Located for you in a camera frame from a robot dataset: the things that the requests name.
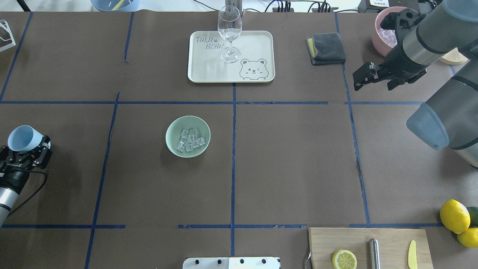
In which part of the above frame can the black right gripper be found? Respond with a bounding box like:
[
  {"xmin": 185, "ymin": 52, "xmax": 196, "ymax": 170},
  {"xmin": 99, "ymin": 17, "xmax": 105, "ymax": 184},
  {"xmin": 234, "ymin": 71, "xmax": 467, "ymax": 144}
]
[{"xmin": 352, "ymin": 48, "xmax": 428, "ymax": 91}]

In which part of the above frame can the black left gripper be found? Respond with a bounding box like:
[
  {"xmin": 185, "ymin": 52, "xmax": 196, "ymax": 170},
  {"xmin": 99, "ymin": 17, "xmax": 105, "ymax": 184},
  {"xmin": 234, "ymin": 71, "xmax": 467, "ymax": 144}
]
[{"xmin": 0, "ymin": 136, "xmax": 52, "ymax": 181}]

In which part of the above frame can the light blue plastic cup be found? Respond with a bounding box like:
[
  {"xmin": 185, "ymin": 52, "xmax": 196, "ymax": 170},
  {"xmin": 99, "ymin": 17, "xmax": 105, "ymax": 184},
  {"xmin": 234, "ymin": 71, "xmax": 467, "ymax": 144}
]
[{"xmin": 7, "ymin": 125, "xmax": 43, "ymax": 153}]

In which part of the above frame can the green bowl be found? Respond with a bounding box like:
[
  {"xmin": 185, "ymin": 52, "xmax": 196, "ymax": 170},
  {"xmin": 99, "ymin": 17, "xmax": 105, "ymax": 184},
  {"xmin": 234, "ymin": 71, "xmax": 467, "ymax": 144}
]
[{"xmin": 165, "ymin": 115, "xmax": 211, "ymax": 158}]

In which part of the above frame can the clear ice cubes pile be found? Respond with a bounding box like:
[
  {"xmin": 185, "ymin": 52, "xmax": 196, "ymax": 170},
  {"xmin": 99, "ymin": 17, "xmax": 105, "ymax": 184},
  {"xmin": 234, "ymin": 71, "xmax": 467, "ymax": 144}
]
[{"xmin": 177, "ymin": 128, "xmax": 205, "ymax": 153}]

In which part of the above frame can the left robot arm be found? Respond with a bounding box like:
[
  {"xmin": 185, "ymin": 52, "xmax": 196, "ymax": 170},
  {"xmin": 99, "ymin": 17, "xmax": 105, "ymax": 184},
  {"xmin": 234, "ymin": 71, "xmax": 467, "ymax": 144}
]
[{"xmin": 0, "ymin": 136, "xmax": 52, "ymax": 225}]

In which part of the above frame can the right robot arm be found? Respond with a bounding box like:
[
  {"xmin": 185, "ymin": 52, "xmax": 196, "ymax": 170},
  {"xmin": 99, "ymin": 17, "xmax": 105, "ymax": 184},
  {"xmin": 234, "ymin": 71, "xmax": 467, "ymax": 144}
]
[{"xmin": 352, "ymin": 0, "xmax": 478, "ymax": 168}]

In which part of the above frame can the pink bowl with ice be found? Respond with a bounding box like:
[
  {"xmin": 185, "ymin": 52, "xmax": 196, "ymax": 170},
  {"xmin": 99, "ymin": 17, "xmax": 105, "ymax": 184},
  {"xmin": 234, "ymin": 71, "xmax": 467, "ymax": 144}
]
[{"xmin": 372, "ymin": 6, "xmax": 418, "ymax": 57}]

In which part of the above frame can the blue bowl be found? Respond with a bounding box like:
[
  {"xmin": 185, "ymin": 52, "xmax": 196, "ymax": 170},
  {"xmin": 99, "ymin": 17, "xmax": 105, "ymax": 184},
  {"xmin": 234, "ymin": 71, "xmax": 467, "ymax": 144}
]
[{"xmin": 90, "ymin": 0, "xmax": 141, "ymax": 12}]

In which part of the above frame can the yellow sponge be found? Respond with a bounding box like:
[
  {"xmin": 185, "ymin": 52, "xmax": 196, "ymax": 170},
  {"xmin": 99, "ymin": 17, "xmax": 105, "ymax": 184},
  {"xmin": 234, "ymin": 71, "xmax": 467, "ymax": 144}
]
[{"xmin": 306, "ymin": 37, "xmax": 317, "ymax": 59}]

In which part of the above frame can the cream bear tray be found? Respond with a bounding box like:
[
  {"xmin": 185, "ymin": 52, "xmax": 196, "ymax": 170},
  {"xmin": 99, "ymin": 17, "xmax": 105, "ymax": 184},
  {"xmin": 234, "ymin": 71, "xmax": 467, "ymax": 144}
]
[{"xmin": 187, "ymin": 31, "xmax": 276, "ymax": 83}]

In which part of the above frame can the clear glass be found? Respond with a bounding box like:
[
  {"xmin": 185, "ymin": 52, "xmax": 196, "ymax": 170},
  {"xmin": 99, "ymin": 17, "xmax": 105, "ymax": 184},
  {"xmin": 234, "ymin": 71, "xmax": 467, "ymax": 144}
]
[{"xmin": 217, "ymin": 5, "xmax": 242, "ymax": 63}]

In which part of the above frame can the yellow lemon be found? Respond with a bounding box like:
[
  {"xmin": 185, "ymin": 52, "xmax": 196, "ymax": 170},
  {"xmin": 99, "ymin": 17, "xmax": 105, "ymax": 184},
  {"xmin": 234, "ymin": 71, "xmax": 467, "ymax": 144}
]
[
  {"xmin": 440, "ymin": 199, "xmax": 471, "ymax": 235},
  {"xmin": 456, "ymin": 228, "xmax": 478, "ymax": 248}
]

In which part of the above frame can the wooden cutting board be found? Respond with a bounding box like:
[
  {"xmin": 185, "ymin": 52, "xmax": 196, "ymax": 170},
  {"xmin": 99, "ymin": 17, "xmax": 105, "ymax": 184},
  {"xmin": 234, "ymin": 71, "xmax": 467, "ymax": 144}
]
[{"xmin": 308, "ymin": 228, "xmax": 434, "ymax": 269}]

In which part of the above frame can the steel muddler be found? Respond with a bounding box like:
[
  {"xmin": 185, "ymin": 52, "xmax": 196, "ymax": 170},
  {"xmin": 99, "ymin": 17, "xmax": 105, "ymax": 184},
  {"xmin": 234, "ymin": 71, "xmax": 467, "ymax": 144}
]
[{"xmin": 369, "ymin": 238, "xmax": 381, "ymax": 269}]

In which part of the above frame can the green avocado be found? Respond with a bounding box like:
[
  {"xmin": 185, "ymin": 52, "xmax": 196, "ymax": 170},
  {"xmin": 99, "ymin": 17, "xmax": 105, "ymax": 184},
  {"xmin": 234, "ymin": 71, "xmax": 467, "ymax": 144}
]
[{"xmin": 467, "ymin": 206, "xmax": 478, "ymax": 228}]

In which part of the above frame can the yellow plastic fork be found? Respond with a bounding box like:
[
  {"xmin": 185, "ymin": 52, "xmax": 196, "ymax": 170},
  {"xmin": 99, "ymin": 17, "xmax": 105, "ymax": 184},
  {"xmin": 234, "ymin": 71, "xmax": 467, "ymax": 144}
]
[{"xmin": 112, "ymin": 0, "xmax": 125, "ymax": 11}]

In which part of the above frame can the half lemon slice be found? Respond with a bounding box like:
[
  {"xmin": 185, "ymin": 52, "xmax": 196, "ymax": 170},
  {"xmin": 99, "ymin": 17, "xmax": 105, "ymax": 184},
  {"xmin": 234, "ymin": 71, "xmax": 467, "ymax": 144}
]
[{"xmin": 331, "ymin": 249, "xmax": 357, "ymax": 269}]

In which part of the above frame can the yellow plastic knife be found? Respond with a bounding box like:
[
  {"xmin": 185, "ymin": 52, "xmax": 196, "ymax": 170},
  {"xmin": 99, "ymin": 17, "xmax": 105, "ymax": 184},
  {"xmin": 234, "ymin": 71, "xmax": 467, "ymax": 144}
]
[{"xmin": 407, "ymin": 240, "xmax": 417, "ymax": 269}]

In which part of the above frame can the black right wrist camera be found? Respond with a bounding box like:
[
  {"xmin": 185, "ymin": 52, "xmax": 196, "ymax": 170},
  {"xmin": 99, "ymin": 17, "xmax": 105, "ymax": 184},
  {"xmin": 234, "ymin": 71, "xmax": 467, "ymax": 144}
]
[{"xmin": 380, "ymin": 8, "xmax": 427, "ymax": 44}]

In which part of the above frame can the white wire cup rack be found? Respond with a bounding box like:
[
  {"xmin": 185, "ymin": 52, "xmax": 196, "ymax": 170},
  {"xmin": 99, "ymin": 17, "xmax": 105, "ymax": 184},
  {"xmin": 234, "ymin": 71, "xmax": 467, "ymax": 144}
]
[{"xmin": 0, "ymin": 20, "xmax": 16, "ymax": 52}]

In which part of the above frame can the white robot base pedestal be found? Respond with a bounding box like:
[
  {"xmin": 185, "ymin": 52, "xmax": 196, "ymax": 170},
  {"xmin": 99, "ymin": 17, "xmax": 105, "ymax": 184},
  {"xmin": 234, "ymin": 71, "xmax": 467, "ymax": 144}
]
[{"xmin": 182, "ymin": 257, "xmax": 281, "ymax": 269}]

